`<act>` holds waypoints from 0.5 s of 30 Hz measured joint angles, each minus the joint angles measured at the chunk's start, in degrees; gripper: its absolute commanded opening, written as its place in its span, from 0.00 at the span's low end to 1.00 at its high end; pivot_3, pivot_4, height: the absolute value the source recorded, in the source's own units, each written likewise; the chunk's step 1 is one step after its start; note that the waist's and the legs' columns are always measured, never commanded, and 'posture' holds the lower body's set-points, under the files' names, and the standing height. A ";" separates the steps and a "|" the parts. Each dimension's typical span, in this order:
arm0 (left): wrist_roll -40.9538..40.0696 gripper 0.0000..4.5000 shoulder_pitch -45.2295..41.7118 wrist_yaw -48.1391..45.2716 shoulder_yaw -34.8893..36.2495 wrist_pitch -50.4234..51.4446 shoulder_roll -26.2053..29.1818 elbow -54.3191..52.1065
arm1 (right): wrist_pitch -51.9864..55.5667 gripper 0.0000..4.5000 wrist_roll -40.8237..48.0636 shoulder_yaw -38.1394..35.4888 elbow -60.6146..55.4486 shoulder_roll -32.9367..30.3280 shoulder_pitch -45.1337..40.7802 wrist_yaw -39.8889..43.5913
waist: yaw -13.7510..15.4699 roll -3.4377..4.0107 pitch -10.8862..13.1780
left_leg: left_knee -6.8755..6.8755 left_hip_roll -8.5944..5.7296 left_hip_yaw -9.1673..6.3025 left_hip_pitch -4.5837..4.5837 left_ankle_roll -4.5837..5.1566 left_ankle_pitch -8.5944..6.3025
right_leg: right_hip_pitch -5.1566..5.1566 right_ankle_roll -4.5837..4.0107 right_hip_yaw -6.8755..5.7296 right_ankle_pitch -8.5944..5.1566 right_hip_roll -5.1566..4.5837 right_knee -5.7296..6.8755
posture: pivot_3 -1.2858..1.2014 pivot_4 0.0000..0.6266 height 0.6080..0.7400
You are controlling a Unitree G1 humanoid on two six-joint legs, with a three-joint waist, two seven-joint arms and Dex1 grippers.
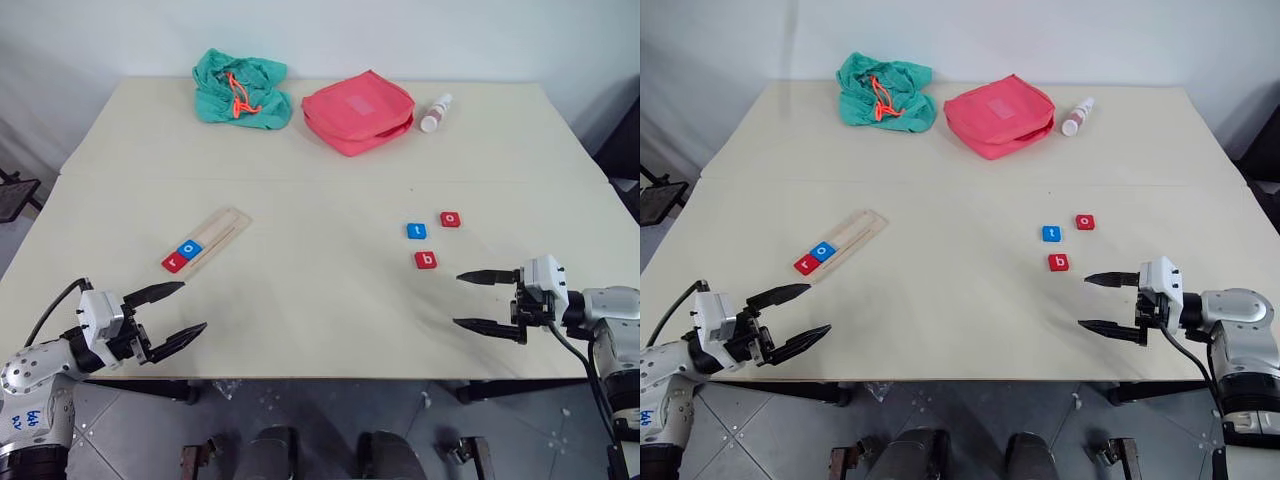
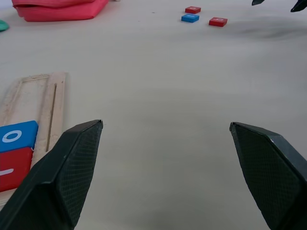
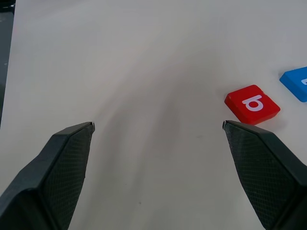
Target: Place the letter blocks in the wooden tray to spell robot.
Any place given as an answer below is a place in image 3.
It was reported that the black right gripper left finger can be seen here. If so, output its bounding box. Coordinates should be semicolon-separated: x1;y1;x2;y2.
0;121;96;230

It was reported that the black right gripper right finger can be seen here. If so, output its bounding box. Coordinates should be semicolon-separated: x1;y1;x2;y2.
222;120;307;230

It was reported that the red letter b block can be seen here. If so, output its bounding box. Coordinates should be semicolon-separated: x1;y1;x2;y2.
224;84;281;126

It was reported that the blue tile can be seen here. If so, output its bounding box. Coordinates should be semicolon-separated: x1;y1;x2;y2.
279;66;307;103

